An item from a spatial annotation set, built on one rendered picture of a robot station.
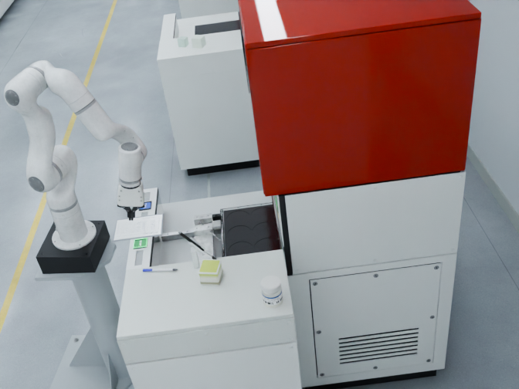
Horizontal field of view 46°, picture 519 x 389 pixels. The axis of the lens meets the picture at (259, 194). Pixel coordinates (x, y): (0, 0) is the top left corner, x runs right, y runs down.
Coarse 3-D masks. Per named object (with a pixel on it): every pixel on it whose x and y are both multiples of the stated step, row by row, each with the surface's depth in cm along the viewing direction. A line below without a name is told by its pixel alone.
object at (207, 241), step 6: (210, 222) 271; (210, 234) 265; (198, 240) 262; (204, 240) 262; (210, 240) 261; (204, 246) 258; (210, 246) 258; (198, 252) 255; (210, 252) 255; (198, 258) 253; (204, 258) 252; (210, 258) 252
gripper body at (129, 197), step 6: (120, 186) 232; (138, 186) 233; (120, 192) 233; (126, 192) 233; (132, 192) 233; (138, 192) 234; (120, 198) 235; (126, 198) 235; (132, 198) 235; (138, 198) 236; (120, 204) 237; (126, 204) 237; (132, 204) 237; (138, 204) 237
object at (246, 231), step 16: (240, 208) 274; (256, 208) 272; (272, 208) 271; (224, 224) 266; (240, 224) 265; (256, 224) 264; (272, 224) 263; (240, 240) 256; (256, 240) 255; (272, 240) 254
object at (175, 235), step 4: (172, 232) 273; (176, 232) 273; (184, 232) 272; (188, 232) 272; (192, 232) 272; (216, 232) 273; (220, 232) 273; (224, 232) 273; (164, 236) 272; (168, 236) 272; (172, 236) 272; (176, 236) 272; (180, 236) 273; (188, 236) 273; (192, 236) 273; (164, 240) 273; (168, 240) 273
